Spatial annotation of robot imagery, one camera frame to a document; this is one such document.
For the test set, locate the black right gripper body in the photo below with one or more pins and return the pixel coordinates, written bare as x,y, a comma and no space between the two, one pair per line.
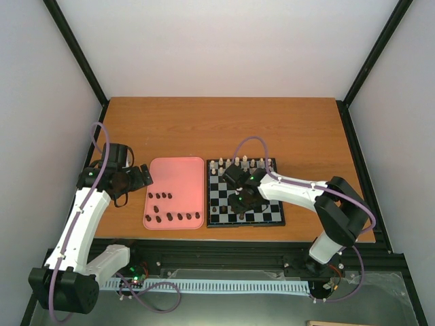
243,204

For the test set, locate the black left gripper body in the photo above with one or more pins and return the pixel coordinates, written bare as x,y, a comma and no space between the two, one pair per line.
130,184

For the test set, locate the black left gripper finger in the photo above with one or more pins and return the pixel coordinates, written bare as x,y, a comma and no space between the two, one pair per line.
147,179
144,169

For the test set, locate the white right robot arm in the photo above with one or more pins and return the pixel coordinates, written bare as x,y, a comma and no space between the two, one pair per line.
342,212

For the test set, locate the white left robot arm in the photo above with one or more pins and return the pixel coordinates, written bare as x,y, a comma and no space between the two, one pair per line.
68,281

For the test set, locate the black grey chess board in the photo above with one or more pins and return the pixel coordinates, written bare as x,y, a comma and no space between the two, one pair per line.
218,193

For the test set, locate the light chess king piece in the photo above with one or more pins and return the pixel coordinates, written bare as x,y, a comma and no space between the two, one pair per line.
244,159

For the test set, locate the green led circuit board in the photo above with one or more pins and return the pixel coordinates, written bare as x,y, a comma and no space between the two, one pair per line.
139,273

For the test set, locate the pink silicone tray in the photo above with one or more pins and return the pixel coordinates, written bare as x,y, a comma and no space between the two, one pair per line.
184,178

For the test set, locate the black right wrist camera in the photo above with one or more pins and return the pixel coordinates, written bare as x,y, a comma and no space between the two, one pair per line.
235,177

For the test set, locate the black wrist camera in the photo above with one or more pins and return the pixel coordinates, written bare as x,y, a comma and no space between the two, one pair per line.
120,156
235,177

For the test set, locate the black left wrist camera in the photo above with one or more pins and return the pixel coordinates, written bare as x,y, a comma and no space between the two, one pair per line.
120,156

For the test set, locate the black aluminium frame rail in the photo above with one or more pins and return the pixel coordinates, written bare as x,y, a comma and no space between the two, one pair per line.
161,256

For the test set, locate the light blue cable duct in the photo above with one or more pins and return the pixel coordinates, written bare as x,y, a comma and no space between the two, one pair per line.
198,286

